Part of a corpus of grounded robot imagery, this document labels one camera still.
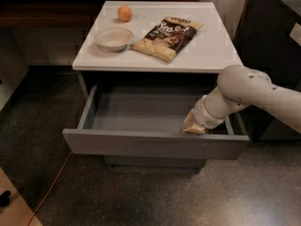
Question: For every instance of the grey top drawer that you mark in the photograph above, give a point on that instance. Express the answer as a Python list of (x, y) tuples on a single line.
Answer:
[(146, 121)]

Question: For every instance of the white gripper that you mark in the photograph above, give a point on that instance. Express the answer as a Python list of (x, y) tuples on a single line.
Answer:
[(205, 116)]

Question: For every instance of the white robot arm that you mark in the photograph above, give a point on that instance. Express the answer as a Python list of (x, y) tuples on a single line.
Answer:
[(237, 88)]

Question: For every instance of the dark wooden shelf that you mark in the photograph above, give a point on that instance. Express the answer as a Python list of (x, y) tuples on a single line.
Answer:
[(54, 13)]

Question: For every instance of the small black object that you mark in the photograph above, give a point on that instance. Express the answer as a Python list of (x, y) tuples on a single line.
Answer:
[(5, 198)]

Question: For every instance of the yellow brown chip bag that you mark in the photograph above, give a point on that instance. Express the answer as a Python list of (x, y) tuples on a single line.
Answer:
[(168, 38)]

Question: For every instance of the orange fruit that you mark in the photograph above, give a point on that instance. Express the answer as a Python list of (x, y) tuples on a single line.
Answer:
[(125, 14)]

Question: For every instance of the white paper bowl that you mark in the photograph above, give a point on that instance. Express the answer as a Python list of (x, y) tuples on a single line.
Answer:
[(114, 39)]

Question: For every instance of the grey drawer cabinet white top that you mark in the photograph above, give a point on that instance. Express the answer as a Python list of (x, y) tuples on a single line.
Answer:
[(197, 65)]

